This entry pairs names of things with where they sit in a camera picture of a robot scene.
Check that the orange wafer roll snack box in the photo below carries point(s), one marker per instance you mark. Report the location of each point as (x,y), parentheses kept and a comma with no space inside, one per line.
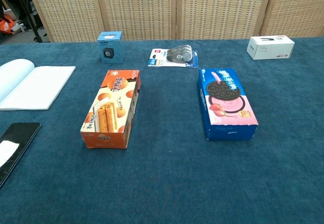
(111,110)

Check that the open white lined notebook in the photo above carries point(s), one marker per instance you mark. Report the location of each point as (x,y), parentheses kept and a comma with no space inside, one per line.
(30,87)

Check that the black tripod stand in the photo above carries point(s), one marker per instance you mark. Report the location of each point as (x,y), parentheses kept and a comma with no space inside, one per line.
(27,13)

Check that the black tablet with glossy screen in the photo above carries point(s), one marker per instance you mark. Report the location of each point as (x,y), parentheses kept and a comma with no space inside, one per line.
(17,143)

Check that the white stapler box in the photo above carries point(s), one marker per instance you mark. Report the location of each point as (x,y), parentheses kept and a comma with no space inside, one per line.
(269,47)

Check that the small blue speaker box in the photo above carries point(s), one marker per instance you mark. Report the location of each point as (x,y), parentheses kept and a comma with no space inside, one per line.
(111,47)

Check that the blue Oreo cookie box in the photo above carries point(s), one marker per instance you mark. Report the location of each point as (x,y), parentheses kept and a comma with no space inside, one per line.
(225,102)

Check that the woven rattan folding screen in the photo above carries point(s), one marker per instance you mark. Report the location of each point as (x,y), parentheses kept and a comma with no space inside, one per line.
(162,8)

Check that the correction tape blister pack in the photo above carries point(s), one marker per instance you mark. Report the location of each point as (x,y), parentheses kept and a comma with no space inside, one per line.
(174,55)

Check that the orange bag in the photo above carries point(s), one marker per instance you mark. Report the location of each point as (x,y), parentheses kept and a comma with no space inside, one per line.
(6,24)

